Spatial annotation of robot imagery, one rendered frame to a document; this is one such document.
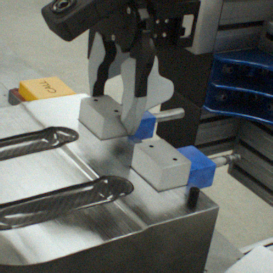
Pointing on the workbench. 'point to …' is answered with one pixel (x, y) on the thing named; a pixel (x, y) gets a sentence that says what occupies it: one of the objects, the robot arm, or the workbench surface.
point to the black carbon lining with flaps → (19, 208)
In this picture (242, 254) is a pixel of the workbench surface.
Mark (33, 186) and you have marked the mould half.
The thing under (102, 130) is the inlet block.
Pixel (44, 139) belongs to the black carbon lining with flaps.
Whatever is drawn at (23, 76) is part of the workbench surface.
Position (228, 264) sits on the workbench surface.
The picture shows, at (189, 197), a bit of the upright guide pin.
